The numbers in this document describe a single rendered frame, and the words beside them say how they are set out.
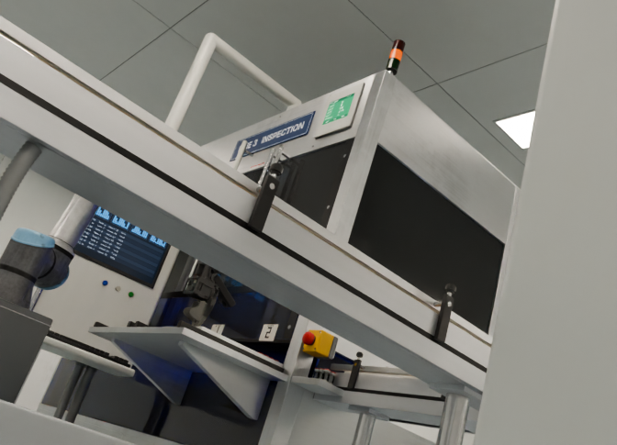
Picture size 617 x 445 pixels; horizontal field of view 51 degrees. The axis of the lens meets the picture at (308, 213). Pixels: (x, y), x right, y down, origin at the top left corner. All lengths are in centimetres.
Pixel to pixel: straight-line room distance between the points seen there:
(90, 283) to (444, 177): 153
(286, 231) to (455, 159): 181
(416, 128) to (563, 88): 200
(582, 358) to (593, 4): 34
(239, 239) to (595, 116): 56
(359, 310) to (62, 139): 55
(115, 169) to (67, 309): 195
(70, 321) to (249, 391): 98
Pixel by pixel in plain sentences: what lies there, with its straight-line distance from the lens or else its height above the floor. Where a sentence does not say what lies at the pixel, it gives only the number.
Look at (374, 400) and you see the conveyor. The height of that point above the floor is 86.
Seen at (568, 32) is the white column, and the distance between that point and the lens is 67.
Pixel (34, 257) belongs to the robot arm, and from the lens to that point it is 201.
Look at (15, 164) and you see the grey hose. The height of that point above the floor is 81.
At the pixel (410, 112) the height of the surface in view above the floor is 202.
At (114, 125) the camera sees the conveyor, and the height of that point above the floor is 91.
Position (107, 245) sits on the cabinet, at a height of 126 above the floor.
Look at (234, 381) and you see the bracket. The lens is 206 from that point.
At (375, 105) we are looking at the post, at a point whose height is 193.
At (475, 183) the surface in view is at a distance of 285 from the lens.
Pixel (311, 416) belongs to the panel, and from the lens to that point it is 212.
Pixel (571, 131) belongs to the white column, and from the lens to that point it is 59.
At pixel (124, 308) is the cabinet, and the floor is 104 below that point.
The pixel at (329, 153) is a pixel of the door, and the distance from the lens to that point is 252.
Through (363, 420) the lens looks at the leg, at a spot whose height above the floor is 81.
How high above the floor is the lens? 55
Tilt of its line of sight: 23 degrees up
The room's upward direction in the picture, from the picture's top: 18 degrees clockwise
